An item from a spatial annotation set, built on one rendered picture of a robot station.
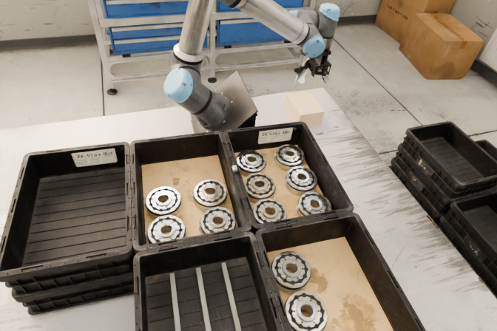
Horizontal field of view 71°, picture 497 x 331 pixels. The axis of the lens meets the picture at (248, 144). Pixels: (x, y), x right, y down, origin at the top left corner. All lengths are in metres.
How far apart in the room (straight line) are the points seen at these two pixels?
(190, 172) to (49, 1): 2.74
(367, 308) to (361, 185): 0.55
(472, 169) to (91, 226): 1.77
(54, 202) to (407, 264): 1.11
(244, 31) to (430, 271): 2.26
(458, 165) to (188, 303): 1.56
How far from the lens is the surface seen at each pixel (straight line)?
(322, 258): 1.04
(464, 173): 2.06
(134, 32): 2.83
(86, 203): 1.17
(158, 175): 1.19
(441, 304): 1.27
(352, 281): 1.03
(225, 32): 2.94
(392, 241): 1.32
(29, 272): 0.97
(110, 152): 1.19
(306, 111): 1.58
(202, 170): 1.19
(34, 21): 3.78
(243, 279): 0.98
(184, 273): 0.99
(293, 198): 1.14
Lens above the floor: 1.71
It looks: 43 degrees down
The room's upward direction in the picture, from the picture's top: 6 degrees clockwise
